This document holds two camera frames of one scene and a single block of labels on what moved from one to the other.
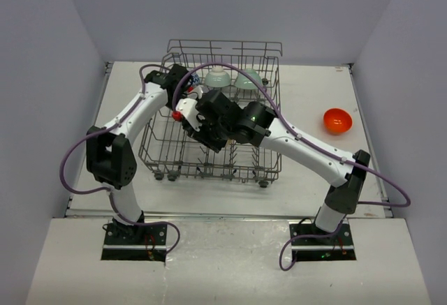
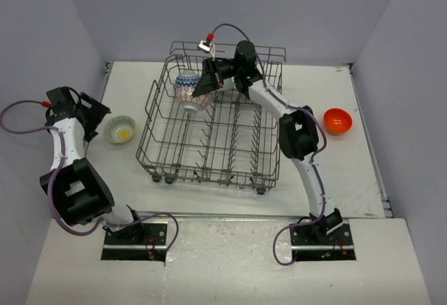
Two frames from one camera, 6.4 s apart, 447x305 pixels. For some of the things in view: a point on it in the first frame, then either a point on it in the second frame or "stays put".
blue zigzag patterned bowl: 193,79 stays put
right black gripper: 202,136 -> 210,79
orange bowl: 336,121 stays put
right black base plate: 338,247 stays put
